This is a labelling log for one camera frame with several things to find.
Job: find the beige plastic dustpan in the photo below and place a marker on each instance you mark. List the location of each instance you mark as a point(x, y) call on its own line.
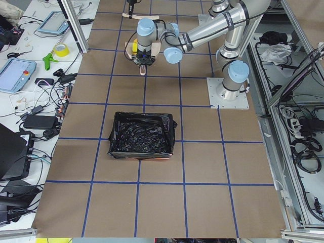
point(155, 47)

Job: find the bin with black liner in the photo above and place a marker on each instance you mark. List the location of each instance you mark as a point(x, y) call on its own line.
point(142, 136)

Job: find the yellow sponge piece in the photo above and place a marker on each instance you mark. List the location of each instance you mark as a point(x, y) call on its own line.
point(135, 46)

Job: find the beige hand brush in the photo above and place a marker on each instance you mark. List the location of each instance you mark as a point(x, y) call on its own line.
point(137, 17)

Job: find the teach pendant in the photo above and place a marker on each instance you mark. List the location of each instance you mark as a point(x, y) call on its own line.
point(54, 24)
point(15, 74)

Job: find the yellow tape roll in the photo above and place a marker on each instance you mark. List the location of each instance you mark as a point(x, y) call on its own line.
point(61, 50)

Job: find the green-handled reacher grabber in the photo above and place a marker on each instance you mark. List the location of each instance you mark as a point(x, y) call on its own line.
point(49, 57)

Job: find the aluminium frame post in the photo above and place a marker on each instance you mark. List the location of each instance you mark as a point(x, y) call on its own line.
point(68, 11)

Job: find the far teach pendant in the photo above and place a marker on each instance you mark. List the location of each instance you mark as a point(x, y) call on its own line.
point(54, 24)

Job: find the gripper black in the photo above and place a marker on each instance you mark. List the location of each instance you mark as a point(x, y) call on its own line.
point(152, 61)
point(130, 9)

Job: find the white crumpled cloth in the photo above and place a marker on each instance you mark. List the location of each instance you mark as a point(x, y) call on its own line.
point(277, 54)

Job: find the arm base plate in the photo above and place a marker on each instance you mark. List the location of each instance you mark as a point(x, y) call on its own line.
point(204, 19)
point(221, 98)

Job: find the black scissors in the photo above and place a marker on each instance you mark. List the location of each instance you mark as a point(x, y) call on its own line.
point(14, 54)

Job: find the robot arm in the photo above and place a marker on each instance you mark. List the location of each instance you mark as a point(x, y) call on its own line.
point(237, 22)

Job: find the black power brick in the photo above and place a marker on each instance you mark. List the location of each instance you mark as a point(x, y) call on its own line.
point(39, 122)

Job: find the black laptop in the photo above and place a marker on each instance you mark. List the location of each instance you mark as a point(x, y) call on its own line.
point(16, 147)

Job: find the near teach pendant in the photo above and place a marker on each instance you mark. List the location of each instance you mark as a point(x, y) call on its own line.
point(15, 74)

